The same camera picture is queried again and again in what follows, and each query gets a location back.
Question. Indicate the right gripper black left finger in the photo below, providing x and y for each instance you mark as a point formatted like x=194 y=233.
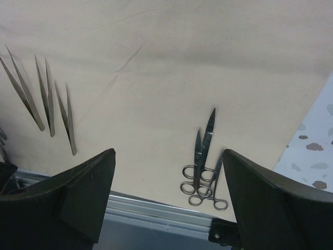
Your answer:
x=65 y=211

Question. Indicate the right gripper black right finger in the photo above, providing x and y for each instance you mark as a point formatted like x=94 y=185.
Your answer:
x=276 y=212

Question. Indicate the steel hemostat forceps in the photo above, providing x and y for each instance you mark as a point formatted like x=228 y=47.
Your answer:
x=218 y=204

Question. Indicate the steel surgical scissors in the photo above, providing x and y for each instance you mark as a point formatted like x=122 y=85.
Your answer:
x=206 y=143

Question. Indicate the steel ring-handled forceps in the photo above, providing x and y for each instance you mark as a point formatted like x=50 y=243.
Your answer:
x=193 y=172

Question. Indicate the steel tweezers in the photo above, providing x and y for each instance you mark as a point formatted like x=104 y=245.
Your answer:
x=23 y=91
x=67 y=118
x=47 y=96

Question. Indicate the beige cloth surgical kit wrap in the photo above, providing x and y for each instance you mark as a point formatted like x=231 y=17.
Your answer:
x=144 y=76

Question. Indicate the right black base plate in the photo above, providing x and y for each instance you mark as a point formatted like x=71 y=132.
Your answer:
x=225 y=233

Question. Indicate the aluminium front rail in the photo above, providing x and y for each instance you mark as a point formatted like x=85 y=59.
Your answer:
x=156 y=216

